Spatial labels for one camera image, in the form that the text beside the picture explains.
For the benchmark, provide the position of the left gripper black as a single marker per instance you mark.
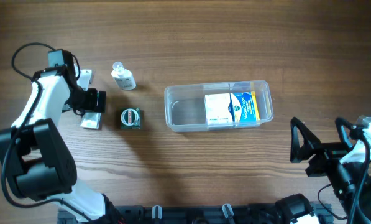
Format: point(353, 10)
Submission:
point(87, 99)

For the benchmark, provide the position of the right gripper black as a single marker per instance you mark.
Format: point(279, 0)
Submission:
point(328, 152)

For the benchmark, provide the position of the blue VapoDrops box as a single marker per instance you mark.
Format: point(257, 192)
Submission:
point(244, 107)

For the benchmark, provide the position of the white green medicine box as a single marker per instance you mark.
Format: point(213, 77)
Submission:
point(91, 120)

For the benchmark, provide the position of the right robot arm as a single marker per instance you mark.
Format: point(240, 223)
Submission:
point(351, 182)

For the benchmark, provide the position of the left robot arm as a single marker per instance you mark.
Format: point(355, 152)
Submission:
point(37, 166)

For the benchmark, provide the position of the clear plastic container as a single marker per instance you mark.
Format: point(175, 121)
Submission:
point(185, 106)

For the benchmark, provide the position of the white lotion bottle clear cap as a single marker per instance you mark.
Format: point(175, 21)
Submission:
point(123, 77)

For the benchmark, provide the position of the green Zam-Buk tin box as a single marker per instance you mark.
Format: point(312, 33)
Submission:
point(130, 118)

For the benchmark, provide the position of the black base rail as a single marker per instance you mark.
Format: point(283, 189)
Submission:
point(253, 213)

